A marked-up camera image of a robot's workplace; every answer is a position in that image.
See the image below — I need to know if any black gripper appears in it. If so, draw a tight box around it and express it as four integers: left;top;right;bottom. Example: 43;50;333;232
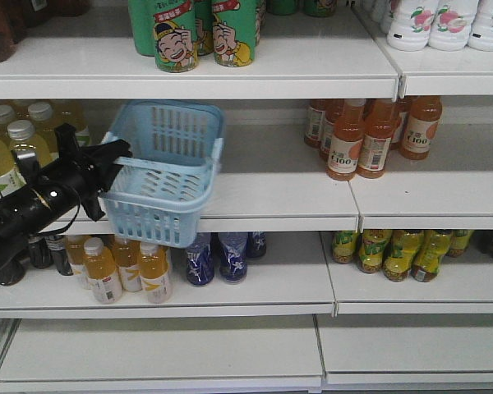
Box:
42;123;132;222

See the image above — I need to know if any light blue plastic basket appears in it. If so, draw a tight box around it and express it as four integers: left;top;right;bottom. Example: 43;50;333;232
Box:
101;99;225;248

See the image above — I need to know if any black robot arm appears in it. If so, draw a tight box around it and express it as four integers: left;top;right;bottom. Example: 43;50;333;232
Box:
0;123;131;269

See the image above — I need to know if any dark tea bottle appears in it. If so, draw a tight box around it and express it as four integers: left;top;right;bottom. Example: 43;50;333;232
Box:
0;259;25;286
46;235;73;276
28;236;53;269

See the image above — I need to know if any orange juice bottle white label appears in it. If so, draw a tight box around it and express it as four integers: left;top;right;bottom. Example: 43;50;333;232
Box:
111;235;142;292
138;242;173;304
84;237;122;304

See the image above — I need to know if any white top shelf board left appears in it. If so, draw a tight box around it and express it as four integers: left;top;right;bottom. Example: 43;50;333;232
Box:
0;1;399;99

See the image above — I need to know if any white shelf board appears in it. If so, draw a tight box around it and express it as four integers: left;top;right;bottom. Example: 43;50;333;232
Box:
316;314;493;390
0;231;334;319
320;231;493;314
0;1;399;99
350;124;493;230
57;122;362;235
0;316;323;392
352;3;493;97

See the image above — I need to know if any blue sports drink bottle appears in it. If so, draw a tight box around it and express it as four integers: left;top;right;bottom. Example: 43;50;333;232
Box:
218;232;247;283
185;232;214;286
246;231;267;259

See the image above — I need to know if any green cartoon drink can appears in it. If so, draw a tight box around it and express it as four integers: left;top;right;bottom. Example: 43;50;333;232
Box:
149;0;198;73
211;0;256;67

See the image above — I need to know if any white shelf board upper left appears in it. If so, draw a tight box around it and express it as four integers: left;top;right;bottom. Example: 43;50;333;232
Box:
57;122;362;235

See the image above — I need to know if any white shelf board middle left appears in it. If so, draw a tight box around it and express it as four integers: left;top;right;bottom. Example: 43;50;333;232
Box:
0;231;334;319

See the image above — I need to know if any orange C100 drink bottle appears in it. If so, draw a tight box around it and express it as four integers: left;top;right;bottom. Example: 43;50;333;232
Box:
357;98;395;179
326;98;366;181
399;95;443;160

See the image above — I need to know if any white shelf board bottom left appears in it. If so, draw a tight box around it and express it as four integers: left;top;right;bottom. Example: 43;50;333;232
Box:
0;316;323;392

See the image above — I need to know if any yellow lemon tea bottle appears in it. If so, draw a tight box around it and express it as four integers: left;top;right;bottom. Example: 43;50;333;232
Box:
410;229;453;282
331;230;360;263
357;229;393;273
383;229;424;282

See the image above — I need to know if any white shelf board bottom right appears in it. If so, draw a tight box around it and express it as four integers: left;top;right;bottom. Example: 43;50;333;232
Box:
316;314;493;390

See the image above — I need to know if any white peach drink bottle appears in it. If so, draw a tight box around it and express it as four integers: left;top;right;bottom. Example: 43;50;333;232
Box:
386;0;439;52
468;0;493;52
428;0;479;52

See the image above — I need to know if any white top shelf board right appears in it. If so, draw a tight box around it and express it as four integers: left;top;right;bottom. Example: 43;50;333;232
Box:
352;3;493;97

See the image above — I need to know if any white shelf board upper right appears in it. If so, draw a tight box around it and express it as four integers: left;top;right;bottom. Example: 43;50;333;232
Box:
350;124;493;230

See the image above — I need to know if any white shelf board middle right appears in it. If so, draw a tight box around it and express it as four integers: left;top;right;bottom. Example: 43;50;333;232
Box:
320;231;493;314

